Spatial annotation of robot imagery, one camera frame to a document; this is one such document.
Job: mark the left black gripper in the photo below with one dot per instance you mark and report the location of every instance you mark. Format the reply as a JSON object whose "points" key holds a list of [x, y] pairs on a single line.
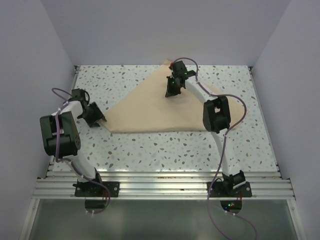
{"points": [[92, 122]]}

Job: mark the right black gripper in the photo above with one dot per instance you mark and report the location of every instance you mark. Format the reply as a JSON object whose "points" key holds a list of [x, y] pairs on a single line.
{"points": [[170, 92]]}

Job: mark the beige cloth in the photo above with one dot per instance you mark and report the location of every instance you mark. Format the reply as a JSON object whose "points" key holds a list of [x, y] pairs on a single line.
{"points": [[146, 109]]}

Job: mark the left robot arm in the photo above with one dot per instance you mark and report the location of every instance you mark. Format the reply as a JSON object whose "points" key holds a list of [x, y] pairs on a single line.
{"points": [[61, 138]]}

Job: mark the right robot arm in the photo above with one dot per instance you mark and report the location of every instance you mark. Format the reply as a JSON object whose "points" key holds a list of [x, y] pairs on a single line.
{"points": [[216, 118]]}

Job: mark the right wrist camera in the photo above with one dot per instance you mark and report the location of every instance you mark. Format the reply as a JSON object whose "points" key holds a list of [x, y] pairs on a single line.
{"points": [[171, 66]]}

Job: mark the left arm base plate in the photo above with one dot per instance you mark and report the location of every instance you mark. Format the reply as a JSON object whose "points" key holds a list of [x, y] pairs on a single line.
{"points": [[91, 190]]}

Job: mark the aluminium rail frame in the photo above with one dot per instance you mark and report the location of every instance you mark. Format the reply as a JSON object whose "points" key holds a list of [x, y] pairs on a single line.
{"points": [[163, 182]]}

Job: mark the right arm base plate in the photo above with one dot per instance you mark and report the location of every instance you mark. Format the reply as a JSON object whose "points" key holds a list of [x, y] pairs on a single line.
{"points": [[219, 189]]}

